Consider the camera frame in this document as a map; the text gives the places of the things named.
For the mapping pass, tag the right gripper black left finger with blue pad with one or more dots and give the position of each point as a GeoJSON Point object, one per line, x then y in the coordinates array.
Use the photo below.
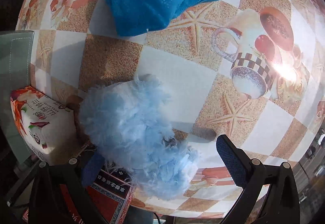
{"type": "Point", "coordinates": [83, 178]}

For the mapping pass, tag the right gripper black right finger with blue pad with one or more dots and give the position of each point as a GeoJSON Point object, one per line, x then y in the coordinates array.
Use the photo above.
{"type": "Point", "coordinates": [281, 204]}

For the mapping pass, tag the light blue fluffy duster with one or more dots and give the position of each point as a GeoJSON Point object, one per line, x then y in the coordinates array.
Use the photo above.
{"type": "Point", "coordinates": [126, 123]}

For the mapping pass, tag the red patterned box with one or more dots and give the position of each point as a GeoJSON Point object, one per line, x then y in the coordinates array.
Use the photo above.
{"type": "Point", "coordinates": [111, 196]}

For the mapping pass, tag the white tissue pack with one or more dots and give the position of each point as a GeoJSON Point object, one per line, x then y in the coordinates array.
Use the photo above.
{"type": "Point", "coordinates": [47, 127]}

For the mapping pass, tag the checkered patterned tablecloth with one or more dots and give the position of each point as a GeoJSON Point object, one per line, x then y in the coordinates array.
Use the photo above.
{"type": "Point", "coordinates": [76, 47]}

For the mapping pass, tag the grey fabric chair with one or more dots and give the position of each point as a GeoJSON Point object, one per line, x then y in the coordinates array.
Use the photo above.
{"type": "Point", "coordinates": [16, 48]}

